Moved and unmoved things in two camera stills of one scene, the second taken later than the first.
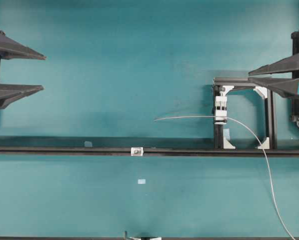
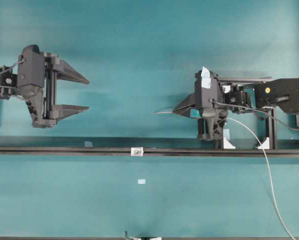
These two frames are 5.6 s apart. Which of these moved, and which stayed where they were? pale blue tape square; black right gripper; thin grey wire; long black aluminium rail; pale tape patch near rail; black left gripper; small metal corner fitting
Moved: thin grey wire; black left gripper; black right gripper
Stayed: small metal corner fitting; pale blue tape square; pale tape patch near rail; long black aluminium rail
